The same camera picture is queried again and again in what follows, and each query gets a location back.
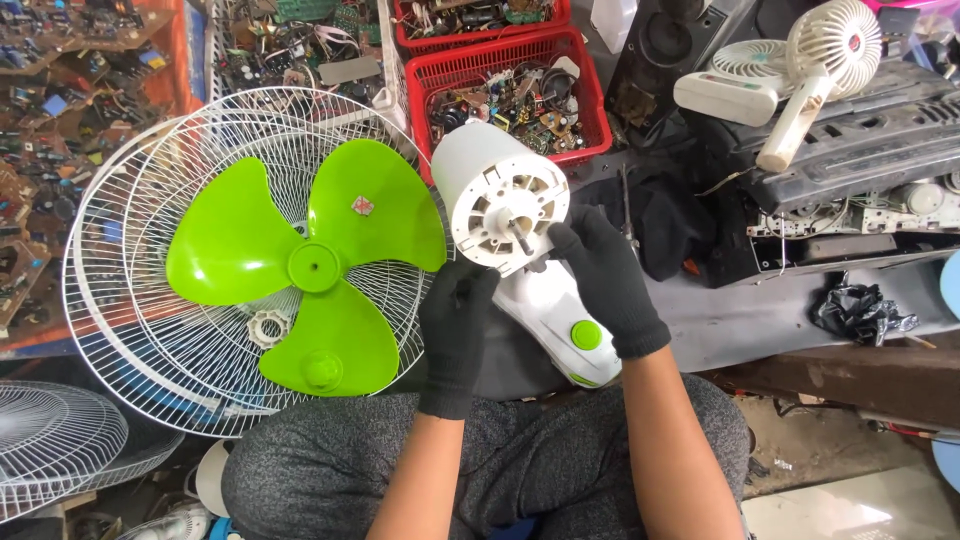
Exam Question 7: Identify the person's right hand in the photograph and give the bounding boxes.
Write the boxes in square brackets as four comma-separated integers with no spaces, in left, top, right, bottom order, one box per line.
[546,204,672,361]

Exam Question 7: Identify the person's left hand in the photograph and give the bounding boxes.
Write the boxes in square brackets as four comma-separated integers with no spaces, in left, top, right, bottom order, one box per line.
[417,258,502,421]

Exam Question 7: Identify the white fan motor body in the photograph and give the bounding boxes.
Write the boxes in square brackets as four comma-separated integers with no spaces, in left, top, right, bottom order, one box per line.
[430,120,624,390]

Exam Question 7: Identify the black cloth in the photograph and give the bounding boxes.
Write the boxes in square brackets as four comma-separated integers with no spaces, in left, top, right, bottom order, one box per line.
[570,174,723,283]

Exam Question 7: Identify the metal screwdriver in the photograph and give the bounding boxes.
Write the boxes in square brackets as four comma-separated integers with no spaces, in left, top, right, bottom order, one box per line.
[619,163,640,260]

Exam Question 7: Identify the green blade cap nut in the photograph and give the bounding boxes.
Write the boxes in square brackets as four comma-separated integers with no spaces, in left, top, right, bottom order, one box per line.
[302,350,345,392]

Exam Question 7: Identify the grey plastic panel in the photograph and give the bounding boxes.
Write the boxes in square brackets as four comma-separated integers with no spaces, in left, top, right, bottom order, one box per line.
[390,247,960,402]

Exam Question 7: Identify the person's grey trousers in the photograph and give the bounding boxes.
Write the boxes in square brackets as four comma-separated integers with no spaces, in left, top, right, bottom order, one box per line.
[220,373,752,540]

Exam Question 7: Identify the white plastic grille nut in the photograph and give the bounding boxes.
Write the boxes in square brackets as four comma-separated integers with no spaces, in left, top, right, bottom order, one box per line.
[247,310,291,349]

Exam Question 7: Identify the red basket of electronic parts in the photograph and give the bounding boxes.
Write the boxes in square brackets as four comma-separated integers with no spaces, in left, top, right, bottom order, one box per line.
[390,0,572,58]
[405,27,614,186]

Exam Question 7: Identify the white handheld fan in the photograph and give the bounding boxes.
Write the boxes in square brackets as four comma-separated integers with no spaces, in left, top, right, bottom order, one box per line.
[672,39,798,129]
[755,0,884,174]

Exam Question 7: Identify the green fan blade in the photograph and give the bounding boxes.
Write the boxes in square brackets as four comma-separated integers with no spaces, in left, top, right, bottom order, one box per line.
[165,138,449,398]

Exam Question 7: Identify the black speaker box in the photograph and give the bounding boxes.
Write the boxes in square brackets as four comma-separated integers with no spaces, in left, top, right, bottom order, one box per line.
[603,0,760,148]

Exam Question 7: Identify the crumpled black plastic bag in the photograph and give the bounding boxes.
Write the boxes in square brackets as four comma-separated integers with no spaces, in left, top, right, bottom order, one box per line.
[808,280,921,348]

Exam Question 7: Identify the white electronics chassis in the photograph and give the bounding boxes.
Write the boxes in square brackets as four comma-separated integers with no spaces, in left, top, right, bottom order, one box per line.
[748,174,960,243]

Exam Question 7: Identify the brown wooden beam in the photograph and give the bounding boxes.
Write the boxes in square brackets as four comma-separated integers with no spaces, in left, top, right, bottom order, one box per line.
[703,343,960,433]

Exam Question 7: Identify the white round plastic disc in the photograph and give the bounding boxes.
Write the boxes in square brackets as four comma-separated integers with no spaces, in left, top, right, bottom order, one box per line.
[195,438,235,519]

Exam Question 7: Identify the dark grey radio casing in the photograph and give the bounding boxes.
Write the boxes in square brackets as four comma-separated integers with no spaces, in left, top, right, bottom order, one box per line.
[701,58,960,219]

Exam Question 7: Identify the white basket of circuit boards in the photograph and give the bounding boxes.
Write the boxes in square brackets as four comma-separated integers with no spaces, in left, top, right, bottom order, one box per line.
[204,0,411,135]

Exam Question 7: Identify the small white fan grille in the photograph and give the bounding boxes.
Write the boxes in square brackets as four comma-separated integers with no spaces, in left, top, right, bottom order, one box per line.
[0,380,186,524]

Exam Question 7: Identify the heap of circuit boards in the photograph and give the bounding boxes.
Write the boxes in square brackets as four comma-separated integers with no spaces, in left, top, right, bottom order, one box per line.
[0,0,198,354]

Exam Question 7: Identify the white wire fan grille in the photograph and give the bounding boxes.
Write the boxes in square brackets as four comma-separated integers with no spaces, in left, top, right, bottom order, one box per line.
[62,112,432,439]
[120,86,453,395]

